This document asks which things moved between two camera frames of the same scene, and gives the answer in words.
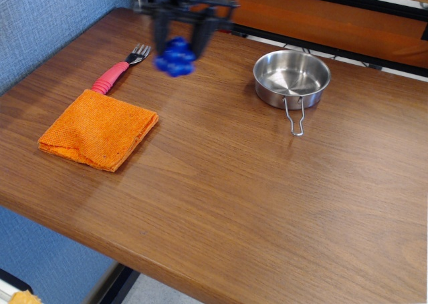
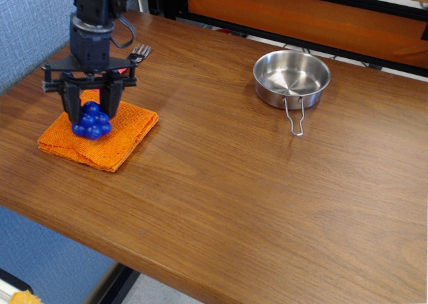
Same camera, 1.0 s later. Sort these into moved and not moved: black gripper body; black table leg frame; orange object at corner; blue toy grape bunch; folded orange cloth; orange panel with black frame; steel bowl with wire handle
Moved: black gripper body; blue toy grape bunch
Not moved: black table leg frame; orange object at corner; orange panel with black frame; folded orange cloth; steel bowl with wire handle
